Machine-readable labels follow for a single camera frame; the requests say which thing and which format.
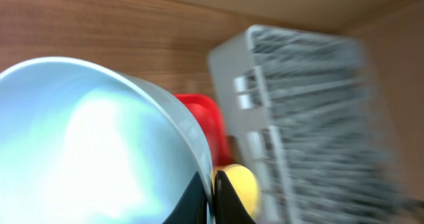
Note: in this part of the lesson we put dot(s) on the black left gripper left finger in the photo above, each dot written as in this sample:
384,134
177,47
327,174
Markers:
192,206

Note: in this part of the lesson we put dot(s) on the yellow plastic cup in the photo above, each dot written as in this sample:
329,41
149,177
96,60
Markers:
246,186

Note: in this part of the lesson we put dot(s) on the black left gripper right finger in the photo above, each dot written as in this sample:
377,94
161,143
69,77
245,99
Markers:
227,205

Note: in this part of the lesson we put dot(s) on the light blue bowl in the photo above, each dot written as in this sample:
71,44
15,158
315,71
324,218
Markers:
81,143

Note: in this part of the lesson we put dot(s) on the red plastic tray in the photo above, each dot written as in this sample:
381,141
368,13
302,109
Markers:
210,119

